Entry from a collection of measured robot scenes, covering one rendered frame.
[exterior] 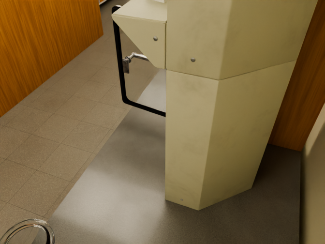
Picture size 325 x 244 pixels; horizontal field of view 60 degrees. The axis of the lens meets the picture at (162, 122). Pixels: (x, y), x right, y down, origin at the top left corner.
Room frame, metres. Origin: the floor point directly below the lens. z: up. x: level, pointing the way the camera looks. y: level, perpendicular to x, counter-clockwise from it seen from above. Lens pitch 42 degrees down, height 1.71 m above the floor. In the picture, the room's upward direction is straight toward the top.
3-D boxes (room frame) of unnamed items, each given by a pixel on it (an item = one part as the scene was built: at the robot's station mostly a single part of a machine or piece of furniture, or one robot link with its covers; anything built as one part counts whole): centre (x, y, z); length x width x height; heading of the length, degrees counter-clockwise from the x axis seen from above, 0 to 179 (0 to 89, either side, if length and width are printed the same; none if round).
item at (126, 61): (0.91, 0.13, 1.18); 0.02 x 0.02 x 0.06; 62
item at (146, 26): (0.67, -0.01, 1.46); 0.32 x 0.11 x 0.10; 159
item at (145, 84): (0.87, 0.03, 1.19); 0.30 x 0.01 x 0.40; 62
